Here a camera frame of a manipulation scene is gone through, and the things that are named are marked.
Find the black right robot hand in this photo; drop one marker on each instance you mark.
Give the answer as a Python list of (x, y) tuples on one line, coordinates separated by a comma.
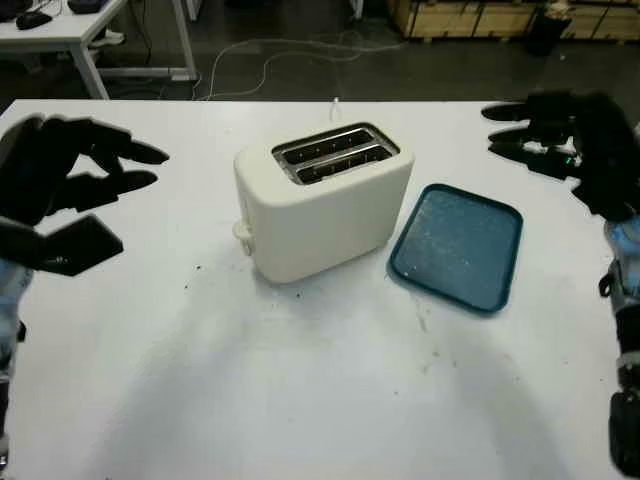
[(607, 160)]

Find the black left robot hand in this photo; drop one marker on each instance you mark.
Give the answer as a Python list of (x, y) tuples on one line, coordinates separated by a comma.
[(40, 170)]

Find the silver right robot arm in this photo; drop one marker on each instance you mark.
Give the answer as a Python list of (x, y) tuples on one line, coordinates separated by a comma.
[(627, 300)]

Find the blue plastic tray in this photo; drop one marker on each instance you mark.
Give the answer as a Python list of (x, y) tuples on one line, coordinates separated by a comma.
[(455, 245)]

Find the cream white two-slot toaster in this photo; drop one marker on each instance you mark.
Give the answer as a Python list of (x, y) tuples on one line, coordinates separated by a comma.
[(330, 225)]

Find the black trash bin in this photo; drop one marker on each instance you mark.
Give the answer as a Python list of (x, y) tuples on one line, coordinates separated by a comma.
[(547, 32)]

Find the white office desk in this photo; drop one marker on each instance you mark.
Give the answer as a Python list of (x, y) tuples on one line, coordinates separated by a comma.
[(65, 30)]

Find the white shoe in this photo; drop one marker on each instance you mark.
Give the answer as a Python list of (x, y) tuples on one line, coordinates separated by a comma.
[(109, 39)]

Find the black computer mouse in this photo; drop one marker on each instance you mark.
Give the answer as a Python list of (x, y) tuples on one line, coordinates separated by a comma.
[(32, 20)]

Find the wooden crates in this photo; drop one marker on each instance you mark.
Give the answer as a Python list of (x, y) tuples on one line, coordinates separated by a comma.
[(475, 17)]

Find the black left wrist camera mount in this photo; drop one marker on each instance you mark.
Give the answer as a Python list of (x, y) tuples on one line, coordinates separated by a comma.
[(80, 247)]

